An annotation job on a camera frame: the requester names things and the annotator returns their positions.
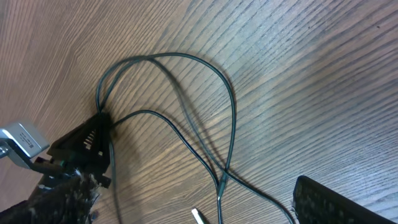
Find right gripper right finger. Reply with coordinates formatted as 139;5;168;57
293;175;394;224

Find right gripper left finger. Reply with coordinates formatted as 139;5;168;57
1;174;101;224

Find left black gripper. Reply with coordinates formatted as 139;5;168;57
31;113;111;188

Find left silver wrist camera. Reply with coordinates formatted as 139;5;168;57
1;121;50;169

